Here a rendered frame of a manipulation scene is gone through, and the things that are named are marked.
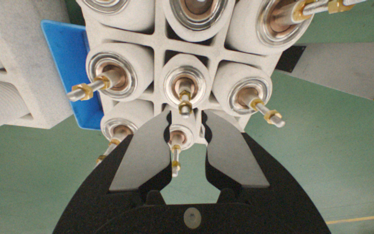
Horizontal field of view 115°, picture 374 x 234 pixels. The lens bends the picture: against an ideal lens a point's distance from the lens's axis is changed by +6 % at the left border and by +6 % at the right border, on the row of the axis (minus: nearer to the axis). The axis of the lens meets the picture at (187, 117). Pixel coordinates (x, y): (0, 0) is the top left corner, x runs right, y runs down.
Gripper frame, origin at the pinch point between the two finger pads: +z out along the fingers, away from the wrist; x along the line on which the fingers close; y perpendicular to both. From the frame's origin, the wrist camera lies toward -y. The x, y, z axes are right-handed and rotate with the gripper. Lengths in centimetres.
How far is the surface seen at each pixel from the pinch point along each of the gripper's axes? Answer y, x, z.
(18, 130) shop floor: 28, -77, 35
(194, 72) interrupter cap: -2.0, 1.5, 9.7
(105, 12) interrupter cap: -9.4, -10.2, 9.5
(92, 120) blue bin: 18.1, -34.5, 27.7
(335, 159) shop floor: 53, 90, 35
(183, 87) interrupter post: -0.4, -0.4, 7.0
